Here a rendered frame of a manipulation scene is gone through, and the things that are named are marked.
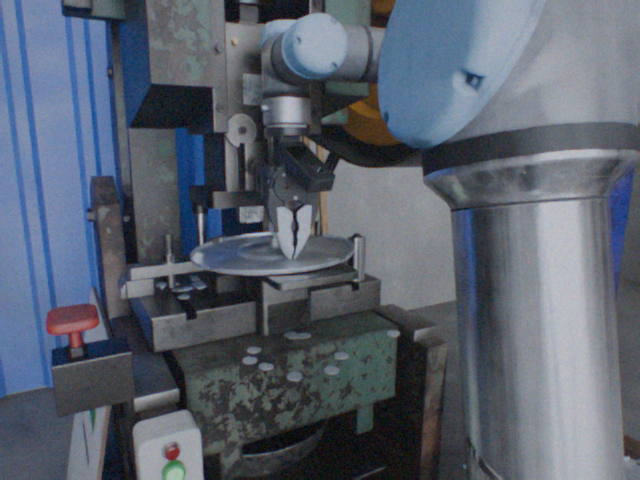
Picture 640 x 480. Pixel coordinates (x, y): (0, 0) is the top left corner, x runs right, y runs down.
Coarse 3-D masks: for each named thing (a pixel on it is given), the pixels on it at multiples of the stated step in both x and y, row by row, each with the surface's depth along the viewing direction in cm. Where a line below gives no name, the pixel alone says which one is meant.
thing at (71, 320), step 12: (48, 312) 58; (60, 312) 58; (72, 312) 58; (84, 312) 58; (96, 312) 58; (48, 324) 54; (60, 324) 54; (72, 324) 55; (84, 324) 55; (96, 324) 57; (72, 336) 58
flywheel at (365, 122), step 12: (372, 0) 102; (384, 0) 98; (372, 12) 108; (384, 12) 99; (372, 24) 108; (384, 24) 105; (372, 84) 111; (372, 96) 111; (348, 108) 115; (360, 108) 113; (372, 108) 112; (348, 120) 115; (360, 120) 111; (372, 120) 107; (348, 132) 116; (360, 132) 111; (372, 132) 107; (384, 132) 103; (372, 144) 107; (384, 144) 103; (396, 144) 100
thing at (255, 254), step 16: (224, 240) 91; (240, 240) 91; (256, 240) 90; (272, 240) 90; (320, 240) 89; (336, 240) 88; (192, 256) 79; (208, 256) 79; (224, 256) 79; (240, 256) 78; (256, 256) 76; (272, 256) 76; (304, 256) 77; (320, 256) 77; (336, 256) 76; (224, 272) 69; (240, 272) 68; (256, 272) 67; (272, 272) 67; (288, 272) 68
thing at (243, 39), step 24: (240, 24) 75; (240, 48) 76; (240, 72) 77; (240, 96) 78; (240, 120) 77; (216, 144) 81; (240, 144) 77; (264, 144) 78; (216, 168) 82; (240, 168) 79
